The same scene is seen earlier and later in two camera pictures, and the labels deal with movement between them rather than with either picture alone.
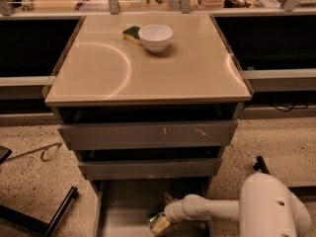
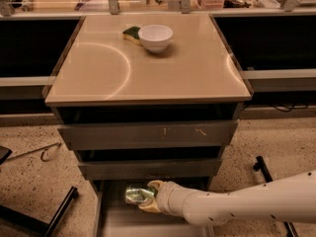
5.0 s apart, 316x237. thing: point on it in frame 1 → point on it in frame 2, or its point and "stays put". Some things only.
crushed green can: x=152 y=220 → x=138 y=195
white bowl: x=155 y=37 stays put
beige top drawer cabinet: x=147 y=128 stays put
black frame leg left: x=34 y=224 stays put
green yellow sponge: x=132 y=34 stays put
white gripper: x=172 y=210 → x=165 y=197
